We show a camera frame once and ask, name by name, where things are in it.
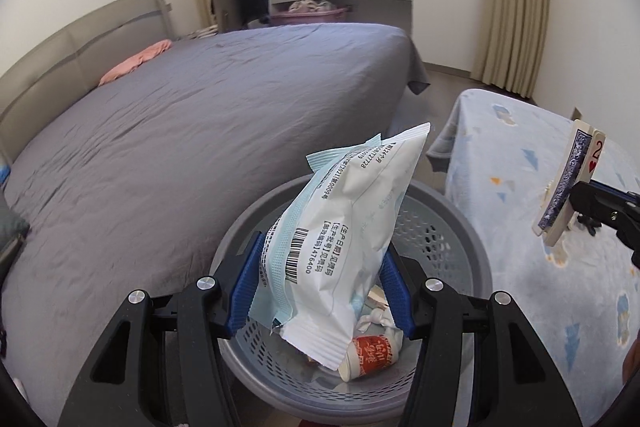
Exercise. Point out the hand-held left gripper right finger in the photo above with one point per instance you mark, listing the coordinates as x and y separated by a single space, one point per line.
397 297

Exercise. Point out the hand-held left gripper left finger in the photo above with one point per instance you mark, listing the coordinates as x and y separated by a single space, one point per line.
245 287

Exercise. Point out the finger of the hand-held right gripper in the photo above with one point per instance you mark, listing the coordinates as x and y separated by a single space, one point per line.
600 202

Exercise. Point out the white tissue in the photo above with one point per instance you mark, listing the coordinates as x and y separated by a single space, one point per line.
380 318

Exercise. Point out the playing cards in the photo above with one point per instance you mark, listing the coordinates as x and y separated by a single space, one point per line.
565 177

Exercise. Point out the red white paper cup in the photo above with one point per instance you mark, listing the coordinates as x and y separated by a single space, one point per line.
370 354

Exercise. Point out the light blue white packet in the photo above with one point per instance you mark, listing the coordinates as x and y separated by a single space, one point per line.
340 232

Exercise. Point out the grey perforated plastic waste basket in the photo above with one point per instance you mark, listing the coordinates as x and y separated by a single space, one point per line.
450 217

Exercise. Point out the person's leg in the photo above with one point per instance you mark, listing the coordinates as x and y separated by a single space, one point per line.
632 359

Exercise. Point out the bed with grey sheet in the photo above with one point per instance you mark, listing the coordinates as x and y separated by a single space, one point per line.
200 132

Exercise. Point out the pink cloth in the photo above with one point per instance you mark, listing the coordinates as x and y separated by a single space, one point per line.
135 62

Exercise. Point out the pink plastic laundry basket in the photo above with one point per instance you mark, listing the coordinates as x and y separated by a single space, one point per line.
310 18

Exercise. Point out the brown chair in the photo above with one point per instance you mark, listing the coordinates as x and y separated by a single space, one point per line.
227 7

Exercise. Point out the clothes pile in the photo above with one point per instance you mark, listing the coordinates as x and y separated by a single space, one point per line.
310 5

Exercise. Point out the grey bed headboard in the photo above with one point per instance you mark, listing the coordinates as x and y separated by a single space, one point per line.
75 52

